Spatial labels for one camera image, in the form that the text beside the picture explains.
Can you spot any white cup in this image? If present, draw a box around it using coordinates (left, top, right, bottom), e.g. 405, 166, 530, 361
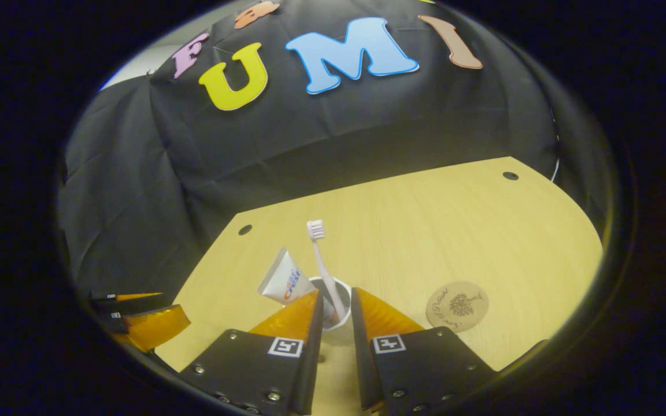
309, 276, 352, 331

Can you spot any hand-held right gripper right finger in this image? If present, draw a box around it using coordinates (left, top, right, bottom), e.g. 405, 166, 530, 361
350, 287, 498, 416

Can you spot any light wooden desktop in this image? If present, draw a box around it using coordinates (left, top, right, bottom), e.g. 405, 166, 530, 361
154, 156, 604, 416

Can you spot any black backdrop cloth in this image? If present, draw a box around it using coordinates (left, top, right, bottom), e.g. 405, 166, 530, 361
58, 0, 562, 301

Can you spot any white cable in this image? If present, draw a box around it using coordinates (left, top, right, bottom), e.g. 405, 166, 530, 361
550, 116, 560, 183

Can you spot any white toothbrush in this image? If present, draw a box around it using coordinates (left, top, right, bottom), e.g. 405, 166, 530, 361
306, 220, 348, 323

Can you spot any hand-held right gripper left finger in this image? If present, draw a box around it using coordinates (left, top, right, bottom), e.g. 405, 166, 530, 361
178, 289, 325, 416

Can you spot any round cork coaster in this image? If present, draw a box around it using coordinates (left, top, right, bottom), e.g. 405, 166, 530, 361
425, 281, 490, 333

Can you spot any white toothpaste tube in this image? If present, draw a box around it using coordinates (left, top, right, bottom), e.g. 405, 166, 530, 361
258, 248, 317, 306

